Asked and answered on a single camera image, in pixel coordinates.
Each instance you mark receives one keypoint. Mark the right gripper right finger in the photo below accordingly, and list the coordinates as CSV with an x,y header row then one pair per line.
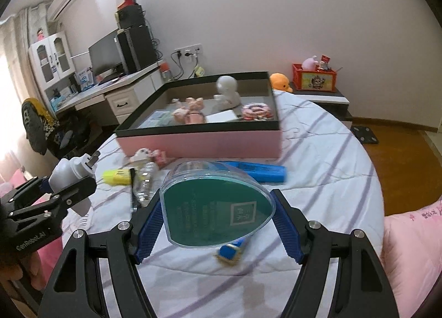
x,y
361,289

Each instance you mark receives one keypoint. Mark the white usb charger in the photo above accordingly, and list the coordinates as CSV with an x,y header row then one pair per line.
x,y
222,117

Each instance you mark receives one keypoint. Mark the pink pig doll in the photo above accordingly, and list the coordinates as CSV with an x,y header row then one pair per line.
x,y
189,112

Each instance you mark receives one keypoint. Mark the pink black storage box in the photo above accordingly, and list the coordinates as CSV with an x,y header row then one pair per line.
x,y
152,125

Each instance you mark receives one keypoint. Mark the white plug adapter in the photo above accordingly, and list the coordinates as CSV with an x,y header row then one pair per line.
x,y
73,181

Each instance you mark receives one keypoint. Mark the teal egg case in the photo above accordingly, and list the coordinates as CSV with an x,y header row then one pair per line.
x,y
209,203

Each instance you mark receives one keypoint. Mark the black floor scale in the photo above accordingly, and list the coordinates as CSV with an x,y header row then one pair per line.
x,y
364,135

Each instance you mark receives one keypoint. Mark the snack bag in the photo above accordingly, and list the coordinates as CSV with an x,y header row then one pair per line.
x,y
199,71

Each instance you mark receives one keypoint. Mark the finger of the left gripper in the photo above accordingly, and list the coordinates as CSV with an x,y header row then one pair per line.
x,y
23,213
24,195

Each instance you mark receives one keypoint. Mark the black computer monitor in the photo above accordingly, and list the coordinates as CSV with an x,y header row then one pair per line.
x,y
104,55

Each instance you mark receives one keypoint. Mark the white glass cabinet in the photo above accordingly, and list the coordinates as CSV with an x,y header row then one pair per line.
x,y
51,60

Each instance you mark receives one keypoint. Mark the black office chair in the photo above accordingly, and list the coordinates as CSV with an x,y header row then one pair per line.
x,y
65,138

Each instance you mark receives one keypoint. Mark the pink brick toy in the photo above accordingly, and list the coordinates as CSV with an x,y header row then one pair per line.
x,y
256,111

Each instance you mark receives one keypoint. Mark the striped white table cloth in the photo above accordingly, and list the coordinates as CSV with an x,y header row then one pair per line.
x,y
329,178

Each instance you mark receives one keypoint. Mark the yellow highlighter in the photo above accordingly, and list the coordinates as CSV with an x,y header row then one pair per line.
x,y
117,177

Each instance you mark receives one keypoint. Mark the white desk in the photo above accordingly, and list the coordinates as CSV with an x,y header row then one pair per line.
x,y
114,101

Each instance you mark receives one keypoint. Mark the red capped bottle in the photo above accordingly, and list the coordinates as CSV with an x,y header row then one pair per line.
x,y
165,72

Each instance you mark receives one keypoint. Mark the pink plush in crate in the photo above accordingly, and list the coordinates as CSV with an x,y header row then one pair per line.
x,y
310,64

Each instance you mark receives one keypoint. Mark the white robot figurine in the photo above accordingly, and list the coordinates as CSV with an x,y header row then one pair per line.
x,y
227,96

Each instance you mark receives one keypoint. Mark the orange octopus plush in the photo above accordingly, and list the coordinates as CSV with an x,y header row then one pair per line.
x,y
280,82

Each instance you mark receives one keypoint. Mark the black computer tower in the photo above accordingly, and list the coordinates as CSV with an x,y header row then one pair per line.
x,y
135,48

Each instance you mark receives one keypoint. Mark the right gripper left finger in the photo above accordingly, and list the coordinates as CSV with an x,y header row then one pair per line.
x,y
75,288

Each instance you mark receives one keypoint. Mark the low tv bench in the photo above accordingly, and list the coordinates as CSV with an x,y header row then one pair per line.
x,y
333,102

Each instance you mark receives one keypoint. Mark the black subwoofer speaker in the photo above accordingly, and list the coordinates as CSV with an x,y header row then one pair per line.
x,y
130,16

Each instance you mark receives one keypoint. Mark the red toy crate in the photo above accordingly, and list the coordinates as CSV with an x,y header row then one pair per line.
x,y
313,80

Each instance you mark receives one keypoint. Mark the beige curtain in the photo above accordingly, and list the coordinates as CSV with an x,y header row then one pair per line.
x,y
17,84

